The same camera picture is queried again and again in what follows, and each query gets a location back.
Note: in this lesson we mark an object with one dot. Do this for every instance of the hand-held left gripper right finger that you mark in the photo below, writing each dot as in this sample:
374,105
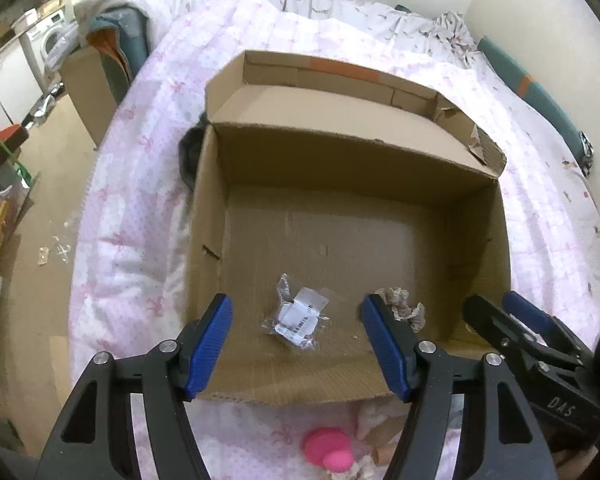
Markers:
387,347

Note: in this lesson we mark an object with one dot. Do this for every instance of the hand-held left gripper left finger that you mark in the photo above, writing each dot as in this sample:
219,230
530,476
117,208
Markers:
207,350

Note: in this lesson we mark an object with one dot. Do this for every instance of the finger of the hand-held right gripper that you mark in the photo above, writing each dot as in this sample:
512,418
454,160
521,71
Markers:
525,310
485,315

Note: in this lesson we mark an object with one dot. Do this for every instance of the brown cardboard box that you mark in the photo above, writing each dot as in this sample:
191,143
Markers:
330,240

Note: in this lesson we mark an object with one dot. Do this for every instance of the crumpled brown paper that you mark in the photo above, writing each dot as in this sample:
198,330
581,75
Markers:
410,312

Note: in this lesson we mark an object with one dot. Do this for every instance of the torn cardboard piece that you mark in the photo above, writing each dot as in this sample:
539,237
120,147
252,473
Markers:
382,430

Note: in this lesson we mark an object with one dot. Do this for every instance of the clear plastic bag white label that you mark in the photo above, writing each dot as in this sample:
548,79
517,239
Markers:
300,310

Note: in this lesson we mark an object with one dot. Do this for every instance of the pink round toy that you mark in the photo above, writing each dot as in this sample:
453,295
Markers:
325,447

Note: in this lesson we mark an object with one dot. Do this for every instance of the small metallic object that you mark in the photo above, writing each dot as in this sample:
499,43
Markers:
586,152

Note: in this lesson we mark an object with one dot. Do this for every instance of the clear plastic scraps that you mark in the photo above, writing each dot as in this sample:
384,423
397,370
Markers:
55,247

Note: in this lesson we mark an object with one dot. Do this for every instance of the dark grey striped cloth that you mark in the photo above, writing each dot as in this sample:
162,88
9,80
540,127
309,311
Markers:
190,155

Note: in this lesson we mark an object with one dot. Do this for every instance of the pink printed blanket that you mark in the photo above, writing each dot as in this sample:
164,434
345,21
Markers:
145,160

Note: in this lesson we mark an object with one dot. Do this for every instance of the teal orange mat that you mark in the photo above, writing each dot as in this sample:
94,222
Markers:
540,95
125,55

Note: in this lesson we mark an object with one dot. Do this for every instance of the green stick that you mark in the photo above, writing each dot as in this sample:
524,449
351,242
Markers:
10,155

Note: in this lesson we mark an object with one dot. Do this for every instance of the red brown box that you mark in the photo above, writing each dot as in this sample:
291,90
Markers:
10,142

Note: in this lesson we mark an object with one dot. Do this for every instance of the grey patterned quilt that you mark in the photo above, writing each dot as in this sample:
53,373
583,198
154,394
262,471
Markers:
380,25

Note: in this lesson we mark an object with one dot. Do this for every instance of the white cabinet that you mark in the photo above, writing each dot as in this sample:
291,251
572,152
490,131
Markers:
5,85

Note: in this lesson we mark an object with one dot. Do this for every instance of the white washing machine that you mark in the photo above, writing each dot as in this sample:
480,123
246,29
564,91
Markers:
47,40

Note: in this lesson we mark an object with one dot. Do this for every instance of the white fluffy blanket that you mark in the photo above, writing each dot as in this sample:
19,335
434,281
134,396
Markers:
130,5

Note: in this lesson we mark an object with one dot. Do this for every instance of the beige bed frame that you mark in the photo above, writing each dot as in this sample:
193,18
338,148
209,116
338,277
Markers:
87,95

